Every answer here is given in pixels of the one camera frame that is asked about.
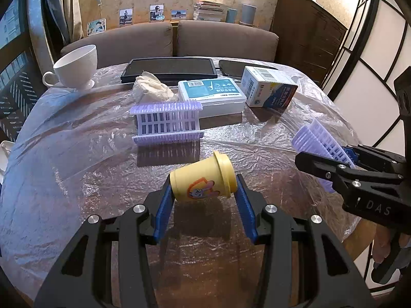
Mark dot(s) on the beige curtain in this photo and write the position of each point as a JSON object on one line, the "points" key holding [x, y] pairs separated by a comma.
{"points": [[61, 6]]}

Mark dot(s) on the brown sofa cushion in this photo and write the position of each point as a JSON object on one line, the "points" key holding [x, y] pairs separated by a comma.
{"points": [[128, 41], [224, 40]]}

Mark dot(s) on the purple hair roller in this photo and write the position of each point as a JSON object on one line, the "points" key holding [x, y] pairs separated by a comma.
{"points": [[167, 125], [318, 141]]}

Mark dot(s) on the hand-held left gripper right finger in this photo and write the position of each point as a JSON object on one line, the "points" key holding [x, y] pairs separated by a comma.
{"points": [[245, 208]]}

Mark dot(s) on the white chair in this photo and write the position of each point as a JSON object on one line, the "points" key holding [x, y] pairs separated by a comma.
{"points": [[4, 157]]}

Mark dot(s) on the dark wooden cabinet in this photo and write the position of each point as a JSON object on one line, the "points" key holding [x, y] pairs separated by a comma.
{"points": [[308, 38]]}

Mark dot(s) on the rounded teal photo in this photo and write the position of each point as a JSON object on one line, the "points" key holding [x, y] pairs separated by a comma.
{"points": [[97, 28]]}

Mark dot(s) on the grey cylinder speaker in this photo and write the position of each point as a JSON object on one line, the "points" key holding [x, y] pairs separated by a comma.
{"points": [[249, 14]]}

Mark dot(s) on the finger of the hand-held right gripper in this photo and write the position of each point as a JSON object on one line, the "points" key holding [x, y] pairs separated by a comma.
{"points": [[350, 155], [321, 166]]}

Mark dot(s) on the white and blue medicine box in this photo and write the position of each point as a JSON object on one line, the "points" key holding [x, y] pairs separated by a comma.
{"points": [[266, 86]]}

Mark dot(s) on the person's right hand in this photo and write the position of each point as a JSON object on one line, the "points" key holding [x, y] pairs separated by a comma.
{"points": [[380, 243]]}

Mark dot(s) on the black rimmed tray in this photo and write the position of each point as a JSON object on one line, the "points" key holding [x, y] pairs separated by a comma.
{"points": [[167, 67]]}

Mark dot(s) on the black flat slab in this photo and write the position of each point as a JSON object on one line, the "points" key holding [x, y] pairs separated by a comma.
{"points": [[231, 67]]}

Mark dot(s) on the white flat plastic box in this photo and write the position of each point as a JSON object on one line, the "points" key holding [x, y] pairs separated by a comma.
{"points": [[208, 99]]}

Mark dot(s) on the small wall photo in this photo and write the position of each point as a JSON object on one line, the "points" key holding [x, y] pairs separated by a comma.
{"points": [[126, 16], [157, 12]]}

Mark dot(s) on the white panel sliding door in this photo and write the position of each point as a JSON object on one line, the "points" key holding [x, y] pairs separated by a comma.
{"points": [[362, 22]]}

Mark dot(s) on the white footed cup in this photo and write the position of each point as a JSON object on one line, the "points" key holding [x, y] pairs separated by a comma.
{"points": [[77, 67]]}

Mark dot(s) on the building photo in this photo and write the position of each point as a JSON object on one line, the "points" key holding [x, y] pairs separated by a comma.
{"points": [[179, 15]]}

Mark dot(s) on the yellow toy cup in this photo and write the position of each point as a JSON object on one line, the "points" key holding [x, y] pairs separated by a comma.
{"points": [[199, 179]]}

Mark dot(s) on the stack of books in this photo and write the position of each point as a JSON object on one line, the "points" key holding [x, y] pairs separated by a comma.
{"points": [[210, 11]]}

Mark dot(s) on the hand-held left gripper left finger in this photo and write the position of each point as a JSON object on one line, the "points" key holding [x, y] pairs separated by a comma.
{"points": [[163, 211]]}

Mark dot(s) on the dark framed window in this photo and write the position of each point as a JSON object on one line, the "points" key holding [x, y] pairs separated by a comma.
{"points": [[12, 80]]}

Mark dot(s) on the crumpled white tissue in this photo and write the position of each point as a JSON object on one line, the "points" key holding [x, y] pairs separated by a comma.
{"points": [[151, 88]]}

